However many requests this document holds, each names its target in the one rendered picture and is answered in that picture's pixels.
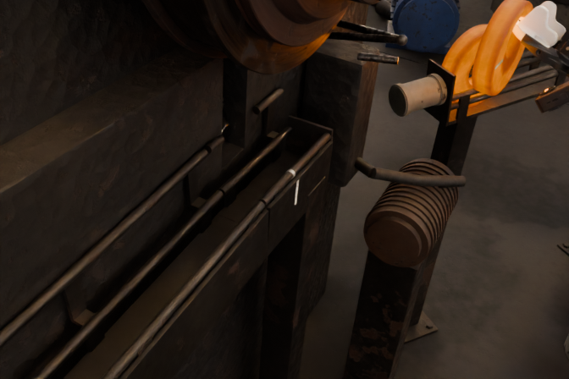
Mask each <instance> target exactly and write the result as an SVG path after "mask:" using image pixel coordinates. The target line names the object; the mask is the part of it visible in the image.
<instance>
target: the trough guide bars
mask: <svg viewBox="0 0 569 379"><path fill-rule="evenodd" d="M529 57H532V58H530V59H528V60H524V61H521V62H519V63H518V65H517V69H519V68H522V67H525V66H528V65H530V66H529V70H528V71H527V72H524V73H521V74H516V75H513V76H512V77H511V78H510V80H509V81H508V83H507V84H510V83H512V82H516V81H518V80H523V79H526V78H529V77H532V76H534V75H537V74H542V73H545V72H548V71H551V70H553V69H554V68H553V67H552V66H550V65H546V66H543V67H541V68H539V63H540V62H542V60H540V59H539V58H537V57H536V56H534V55H533V54H532V53H531V52H530V51H528V52H524V53H523V54H522V57H521V59H524V58H529ZM521 59H520V60H521ZM555 77H556V79H555V84H554V85H556V86H558V85H562V84H564V82H565V79H566V75H564V74H562V73H560V72H558V71H557V70H556V71H554V72H551V73H547V74H543V75H540V76H538V77H535V78H532V79H529V80H524V81H522V82H518V83H515V84H513V85H508V86H506V87H504V89H503V90H502V91H501V92H500V93H499V94H498V95H502V94H505V93H507V92H510V91H514V90H517V89H520V88H523V87H526V86H529V85H533V84H536V83H538V82H541V81H545V80H549V79H552V78H555ZM478 93H480V92H479V91H476V90H475V89H474V88H472V89H469V90H466V91H462V92H459V93H456V94H453V97H452V101H455V100H459V101H458V102H454V103H451V109H450V110H454V109H457V111H456V123H457V124H458V123H460V122H463V121H466V119H467V110H468V106H469V105H470V104H473V103H475V102H480V101H483V100H486V99H489V98H491V97H494V96H490V95H487V94H484V93H483V94H481V95H478V96H474V97H470V96H472V95H475V94H478ZM498 95H496V96H498Z"/></svg>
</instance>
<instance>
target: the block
mask: <svg viewBox="0 0 569 379"><path fill-rule="evenodd" d="M359 52H364V53H372V54H378V55H380V53H379V50H378V49H377V48H376V47H370V46H368V45H364V44H361V43H358V42H354V41H347V40H335V39H327V40H326V41H325V42H324V43H323V44H322V45H321V47H320V48H319V49H318V50H317V51H316V52H315V53H313V55H311V56H310V57H309V58H308V59H307V68H306V77H305V85H304V95H303V103H302V112H301V118H302V119H305V120H307V121H310V122H313V123H315V124H320V125H322V126H325V127H328V128H331V129H333V148H332V155H331V161H330V167H329V179H328V183H329V184H333V185H335V186H338V187H345V186H346V185H347V184H348V183H349V182H350V181H351V179H352V178H353V177H354V176H355V174H356V173H357V172H358V170H357V169H356V168H355V162H356V159H357V158H358V157H360V158H362V156H363V151H364V146H365V141H366V136H367V127H368V122H369V117H370V112H371V106H372V101H373V93H374V87H375V82H376V77H377V72H378V63H375V62H368V61H361V60H357V54H358V53H359Z"/></svg>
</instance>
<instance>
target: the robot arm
mask: <svg viewBox="0 0 569 379"><path fill-rule="evenodd" d="M555 14H556V5H555V4H554V3H553V2H551V1H546V2H543V3H542V4H541V5H540V6H537V7H536V8H534V9H533V10H532V11H531V12H530V13H529V14H528V15H527V16H525V17H524V18H523V17H521V18H520V19H519V20H518V21H517V23H516V25H515V27H514V29H513V31H512V32H513V33H514V34H515V36H516V37H517V38H518V39H519V40H520V41H521V43H522V44H523V45H524V46H525V47H526V48H527V49H528V50H529V51H530V52H531V53H532V54H533V55H534V56H536V57H537V58H539V59H540V60H542V61H543V62H545V63H547V64H548V65H550V66H552V67H553V68H554V69H555V70H557V71H558V72H560V73H562V74H564V75H566V76H568V77H569V28H568V29H567V31H566V29H565V27H564V26H563V25H561V24H559V23H558V22H557V21H556V20H555ZM554 48H555V49H554ZM535 102H536V104H537V106H538V108H539V110H540V112H541V113H545V112H548V111H549V112H551V111H554V110H556V109H558V108H560V107H562V106H563V105H565V104H566V103H568V102H569V81H568V82H566V83H564V84H562V85H558V86H556V85H554V86H552V87H550V88H547V89H546V90H544V91H542V92H541V93H540V94H539V97H538V98H537V99H536V100H535Z"/></svg>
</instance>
